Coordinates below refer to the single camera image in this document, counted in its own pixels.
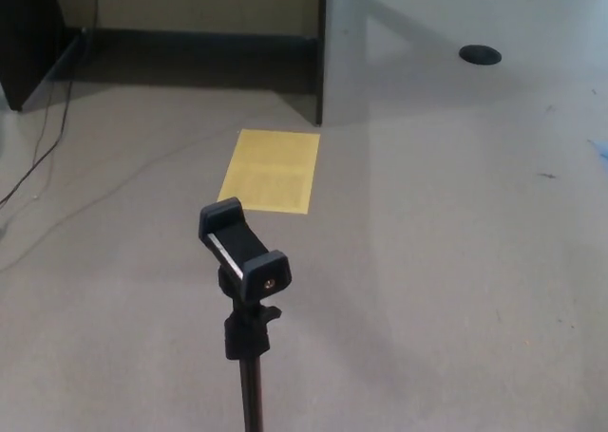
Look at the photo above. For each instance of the black tripod with phone holder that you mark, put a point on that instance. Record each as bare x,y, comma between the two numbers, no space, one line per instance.
237,247

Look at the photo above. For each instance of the yellow paper sheet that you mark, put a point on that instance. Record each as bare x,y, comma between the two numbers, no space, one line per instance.
271,171

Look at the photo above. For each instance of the gray desk side panel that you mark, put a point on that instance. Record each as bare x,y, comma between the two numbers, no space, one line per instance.
344,47

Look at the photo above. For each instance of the black round floor grommet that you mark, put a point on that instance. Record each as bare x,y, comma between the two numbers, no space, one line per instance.
480,54

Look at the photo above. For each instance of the black desk side panel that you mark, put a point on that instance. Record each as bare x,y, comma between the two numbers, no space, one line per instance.
28,38

